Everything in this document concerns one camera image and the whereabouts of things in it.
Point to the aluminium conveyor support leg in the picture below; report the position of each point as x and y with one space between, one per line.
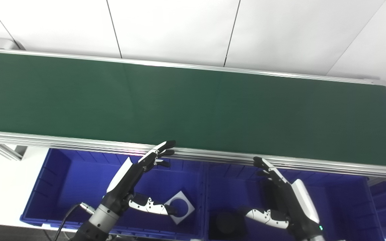
2 150

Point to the green conveyor belt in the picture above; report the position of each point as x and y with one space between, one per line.
193 110

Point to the grey square plate with hole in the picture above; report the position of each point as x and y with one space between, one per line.
185 216

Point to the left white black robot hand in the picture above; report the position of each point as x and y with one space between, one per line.
127 182

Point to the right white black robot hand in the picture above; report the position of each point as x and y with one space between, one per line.
293 204

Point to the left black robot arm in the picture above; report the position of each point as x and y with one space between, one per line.
99 221

